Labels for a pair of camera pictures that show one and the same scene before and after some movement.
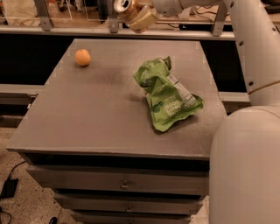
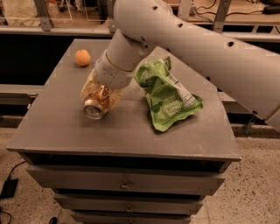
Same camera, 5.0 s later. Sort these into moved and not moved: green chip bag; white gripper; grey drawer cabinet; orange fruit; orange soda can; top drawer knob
Moved: white gripper; orange soda can
Not moved: green chip bag; orange fruit; top drawer knob; grey drawer cabinet
